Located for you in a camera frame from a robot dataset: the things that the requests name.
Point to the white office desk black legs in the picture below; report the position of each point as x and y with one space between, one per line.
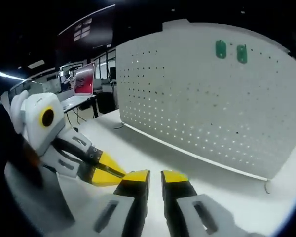
95 108

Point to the grey mesh chair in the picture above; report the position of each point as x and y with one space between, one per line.
47 202

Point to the ceiling light strip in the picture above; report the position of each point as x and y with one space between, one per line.
10 75

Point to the green metal hook assembly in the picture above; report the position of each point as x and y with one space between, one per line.
241 53
220 49

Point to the black office chair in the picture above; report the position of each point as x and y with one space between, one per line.
107 102

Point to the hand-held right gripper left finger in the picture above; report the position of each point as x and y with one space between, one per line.
135 205

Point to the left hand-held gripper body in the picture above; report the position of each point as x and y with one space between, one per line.
37 118

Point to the open laptop red screen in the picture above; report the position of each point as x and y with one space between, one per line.
84 79

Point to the black computer monitor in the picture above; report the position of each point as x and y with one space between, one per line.
112 72

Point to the person's left hand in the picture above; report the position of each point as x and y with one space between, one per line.
33 156

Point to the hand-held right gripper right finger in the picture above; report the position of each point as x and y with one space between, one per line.
177 205

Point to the white perforated mounting plate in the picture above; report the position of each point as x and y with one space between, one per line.
187 111

